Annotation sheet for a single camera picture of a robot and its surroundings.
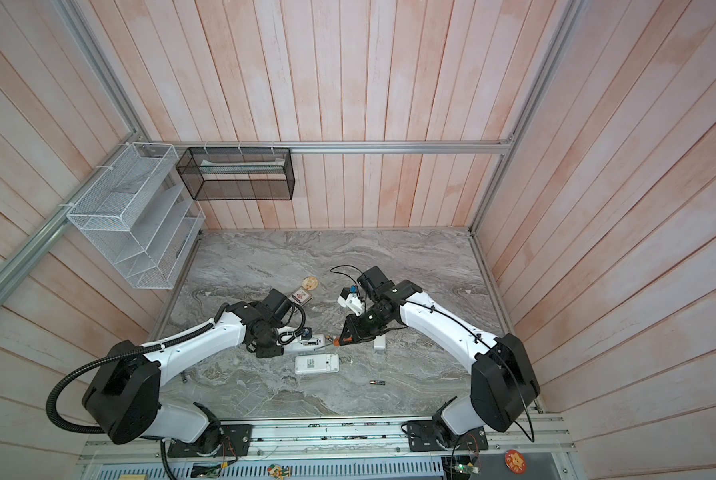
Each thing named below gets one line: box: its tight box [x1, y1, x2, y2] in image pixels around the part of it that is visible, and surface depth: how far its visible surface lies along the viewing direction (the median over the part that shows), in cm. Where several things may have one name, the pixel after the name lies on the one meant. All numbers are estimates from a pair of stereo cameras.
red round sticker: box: [504, 449, 527, 475], surface depth 72 cm
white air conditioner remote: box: [295, 354, 339, 374], surface depth 87 cm
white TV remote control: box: [283, 334, 326, 352], surface depth 89 cm
